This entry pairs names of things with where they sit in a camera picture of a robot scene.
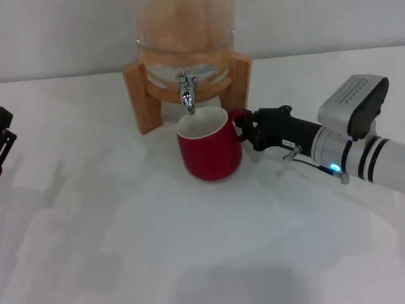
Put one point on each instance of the wooden dispenser stand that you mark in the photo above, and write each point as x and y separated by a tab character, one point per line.
139	95

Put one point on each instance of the chrome faucet tap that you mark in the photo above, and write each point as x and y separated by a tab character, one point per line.
187	96

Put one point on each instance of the silver black wrist camera box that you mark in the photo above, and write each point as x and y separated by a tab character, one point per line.
348	101

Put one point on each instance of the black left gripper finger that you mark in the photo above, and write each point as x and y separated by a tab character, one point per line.
5	139

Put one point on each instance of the glass drink dispenser jar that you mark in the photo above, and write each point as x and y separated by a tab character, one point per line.
183	28

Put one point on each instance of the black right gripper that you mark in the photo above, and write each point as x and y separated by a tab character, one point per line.
284	130

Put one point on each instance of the red ceramic cup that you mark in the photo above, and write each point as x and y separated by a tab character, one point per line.
209	158

